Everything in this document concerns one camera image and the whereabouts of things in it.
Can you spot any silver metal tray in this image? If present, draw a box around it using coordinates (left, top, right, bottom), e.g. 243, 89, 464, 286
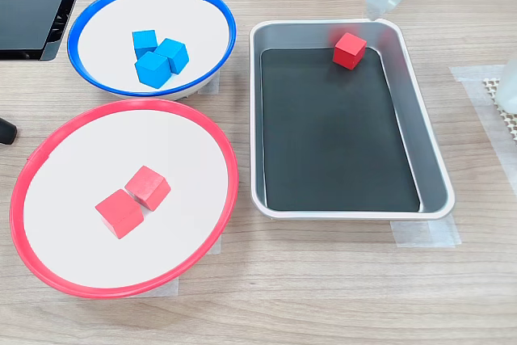
249, 19, 456, 221

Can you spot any black rounded knob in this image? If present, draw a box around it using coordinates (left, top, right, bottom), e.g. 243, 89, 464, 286
0, 116, 19, 145

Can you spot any black flat device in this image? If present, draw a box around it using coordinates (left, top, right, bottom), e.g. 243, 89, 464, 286
0, 0, 93, 62

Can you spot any blue-rimmed white dish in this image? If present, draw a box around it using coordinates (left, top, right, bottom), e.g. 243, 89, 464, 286
66, 0, 237, 101

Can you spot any red cube block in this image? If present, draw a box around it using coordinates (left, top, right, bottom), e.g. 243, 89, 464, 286
332, 32, 368, 70
124, 165, 171, 212
95, 188, 145, 240

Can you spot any white mesh anti-slip mat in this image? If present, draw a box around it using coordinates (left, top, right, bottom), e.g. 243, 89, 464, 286
482, 76, 517, 146

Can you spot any blue cube block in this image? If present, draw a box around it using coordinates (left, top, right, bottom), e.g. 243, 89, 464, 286
132, 29, 158, 60
134, 51, 170, 90
153, 37, 190, 75

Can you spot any red-rimmed white dish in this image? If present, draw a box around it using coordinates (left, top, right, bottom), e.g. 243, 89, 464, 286
8, 98, 239, 301

